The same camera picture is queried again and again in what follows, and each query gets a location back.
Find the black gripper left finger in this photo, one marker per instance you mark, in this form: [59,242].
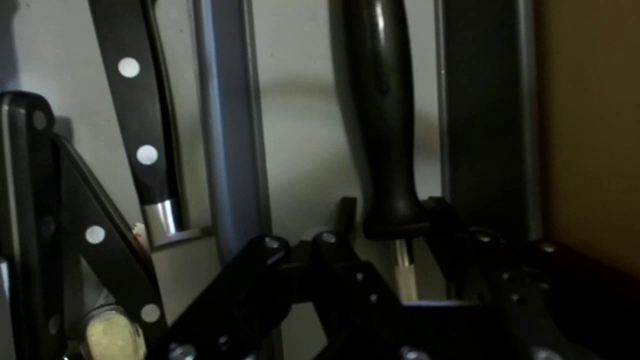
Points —
[257,290]

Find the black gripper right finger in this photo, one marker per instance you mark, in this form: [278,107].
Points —
[550,300]

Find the dark grey cutlery tray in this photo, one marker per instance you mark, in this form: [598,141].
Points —
[484,182]

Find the black riveted knife handle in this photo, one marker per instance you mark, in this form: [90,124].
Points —
[131,49]

